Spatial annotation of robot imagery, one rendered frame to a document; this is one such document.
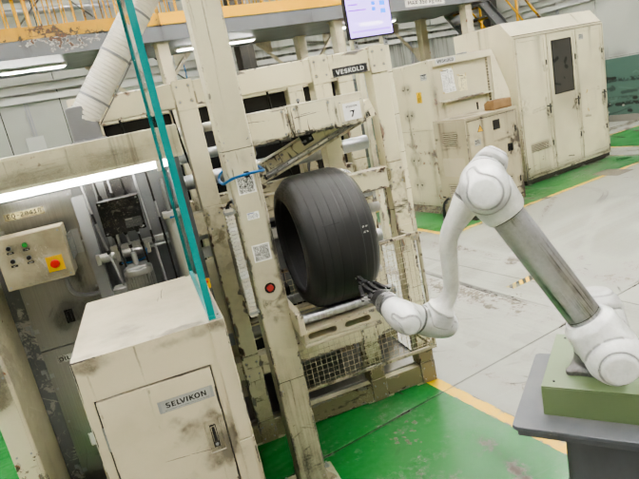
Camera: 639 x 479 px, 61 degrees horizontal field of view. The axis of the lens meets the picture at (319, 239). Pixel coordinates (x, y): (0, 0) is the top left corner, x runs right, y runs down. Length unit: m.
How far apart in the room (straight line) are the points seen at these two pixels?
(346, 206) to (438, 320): 0.59
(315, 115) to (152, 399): 1.52
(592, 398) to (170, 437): 1.28
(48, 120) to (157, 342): 9.86
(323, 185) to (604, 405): 1.26
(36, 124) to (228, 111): 9.12
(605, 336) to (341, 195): 1.08
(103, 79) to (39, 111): 8.77
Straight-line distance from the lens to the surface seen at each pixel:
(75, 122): 2.48
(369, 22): 6.36
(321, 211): 2.16
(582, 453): 2.15
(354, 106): 2.65
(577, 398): 1.97
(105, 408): 1.58
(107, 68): 2.48
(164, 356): 1.53
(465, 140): 6.77
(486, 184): 1.53
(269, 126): 2.52
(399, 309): 1.90
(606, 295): 1.93
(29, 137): 11.19
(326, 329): 2.42
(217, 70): 2.23
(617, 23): 14.43
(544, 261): 1.66
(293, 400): 2.55
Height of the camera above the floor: 1.78
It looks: 14 degrees down
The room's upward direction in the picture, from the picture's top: 12 degrees counter-clockwise
